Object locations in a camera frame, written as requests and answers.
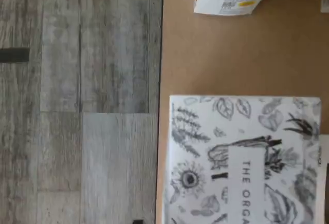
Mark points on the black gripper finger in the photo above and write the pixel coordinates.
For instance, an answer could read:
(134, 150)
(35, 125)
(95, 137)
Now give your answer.
(137, 221)

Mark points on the wooden shelf board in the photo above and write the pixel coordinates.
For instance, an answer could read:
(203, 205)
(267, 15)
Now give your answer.
(244, 54)

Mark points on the black metal pole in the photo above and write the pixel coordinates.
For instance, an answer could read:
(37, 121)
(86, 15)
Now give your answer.
(15, 55)

